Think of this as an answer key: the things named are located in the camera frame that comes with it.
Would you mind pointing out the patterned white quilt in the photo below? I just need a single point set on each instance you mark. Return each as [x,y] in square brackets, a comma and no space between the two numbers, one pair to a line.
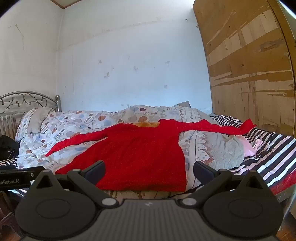
[76,129]

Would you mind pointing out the metal bed headboard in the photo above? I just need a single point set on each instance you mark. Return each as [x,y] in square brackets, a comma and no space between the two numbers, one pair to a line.
[16,102]

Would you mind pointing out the pink cloth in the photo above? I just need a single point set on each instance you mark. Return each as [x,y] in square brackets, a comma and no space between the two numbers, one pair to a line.
[251,146]

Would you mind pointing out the plain grey pillow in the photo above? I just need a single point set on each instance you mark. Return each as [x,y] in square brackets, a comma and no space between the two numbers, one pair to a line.
[184,103]

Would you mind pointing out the grey patterned pillow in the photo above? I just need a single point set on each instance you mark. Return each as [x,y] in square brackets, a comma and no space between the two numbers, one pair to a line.
[32,120]

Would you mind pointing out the black bag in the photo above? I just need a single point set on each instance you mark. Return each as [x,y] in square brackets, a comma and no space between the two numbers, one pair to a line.
[8,147]

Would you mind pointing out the worn wooden wardrobe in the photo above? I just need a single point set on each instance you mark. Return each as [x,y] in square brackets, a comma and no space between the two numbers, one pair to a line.
[249,64]

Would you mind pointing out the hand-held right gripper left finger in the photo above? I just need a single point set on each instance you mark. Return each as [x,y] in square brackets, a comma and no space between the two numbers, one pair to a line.
[96,171]

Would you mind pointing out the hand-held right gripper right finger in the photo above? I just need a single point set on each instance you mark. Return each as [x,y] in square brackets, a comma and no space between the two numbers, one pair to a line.
[200,171]

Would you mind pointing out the red knit sweater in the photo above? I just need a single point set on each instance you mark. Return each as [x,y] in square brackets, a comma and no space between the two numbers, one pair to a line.
[138,155]

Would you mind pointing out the black white striped bed sheet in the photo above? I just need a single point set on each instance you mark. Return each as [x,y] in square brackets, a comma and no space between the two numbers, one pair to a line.
[268,153]

